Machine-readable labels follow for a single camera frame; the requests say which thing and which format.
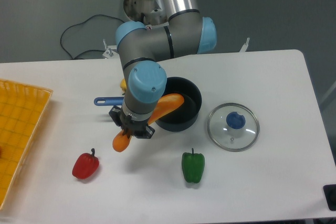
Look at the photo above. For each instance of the glass lid with blue knob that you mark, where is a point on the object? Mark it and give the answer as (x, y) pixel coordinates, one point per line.
(233, 127)

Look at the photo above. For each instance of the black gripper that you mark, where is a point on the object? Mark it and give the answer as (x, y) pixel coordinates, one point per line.
(129, 126)

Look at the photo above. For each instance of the red toy bell pepper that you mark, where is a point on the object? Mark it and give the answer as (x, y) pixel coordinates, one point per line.
(85, 165)

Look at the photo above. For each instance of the orange toy baguette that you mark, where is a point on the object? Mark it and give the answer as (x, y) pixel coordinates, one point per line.
(166, 105)

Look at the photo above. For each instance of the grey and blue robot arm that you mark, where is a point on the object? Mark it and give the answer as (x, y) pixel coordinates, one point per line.
(185, 32)

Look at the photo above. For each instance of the white bracket behind table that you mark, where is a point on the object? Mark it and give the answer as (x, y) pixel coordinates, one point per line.
(245, 45)

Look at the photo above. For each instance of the green toy bell pepper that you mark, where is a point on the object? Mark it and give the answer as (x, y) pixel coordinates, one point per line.
(193, 165)

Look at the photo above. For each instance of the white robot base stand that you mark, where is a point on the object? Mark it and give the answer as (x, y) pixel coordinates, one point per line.
(151, 13)

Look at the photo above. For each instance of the dark pot with blue handle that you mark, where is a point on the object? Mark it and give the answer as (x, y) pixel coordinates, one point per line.
(183, 111)

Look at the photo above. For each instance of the yellow toy bell pepper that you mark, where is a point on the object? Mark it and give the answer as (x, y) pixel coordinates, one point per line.
(123, 86)

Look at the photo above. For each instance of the yellow plastic basket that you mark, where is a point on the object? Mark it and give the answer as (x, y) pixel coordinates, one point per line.
(22, 107)

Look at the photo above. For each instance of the black object at table corner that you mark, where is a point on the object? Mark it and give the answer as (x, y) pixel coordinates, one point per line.
(329, 192)

